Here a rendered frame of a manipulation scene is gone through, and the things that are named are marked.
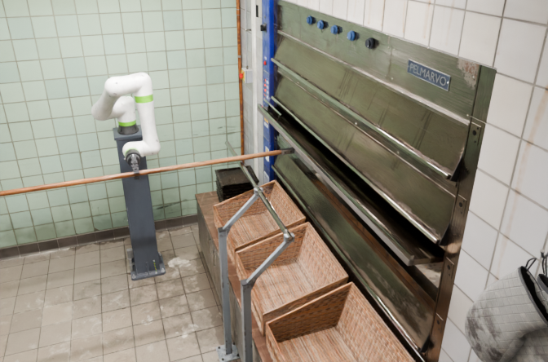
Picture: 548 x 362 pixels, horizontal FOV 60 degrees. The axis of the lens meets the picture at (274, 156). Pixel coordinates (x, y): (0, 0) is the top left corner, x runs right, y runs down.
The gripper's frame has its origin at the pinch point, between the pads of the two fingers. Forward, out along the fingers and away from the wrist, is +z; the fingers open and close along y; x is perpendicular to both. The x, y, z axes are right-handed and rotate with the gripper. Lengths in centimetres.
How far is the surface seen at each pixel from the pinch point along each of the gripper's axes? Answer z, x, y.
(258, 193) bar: 42, -61, 3
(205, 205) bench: -53, -49, 62
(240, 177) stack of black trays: -48, -76, 40
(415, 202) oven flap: 129, -97, -32
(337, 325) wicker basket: 94, -87, 60
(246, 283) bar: 87, -40, 24
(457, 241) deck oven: 153, -98, -30
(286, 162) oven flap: -15, -100, 16
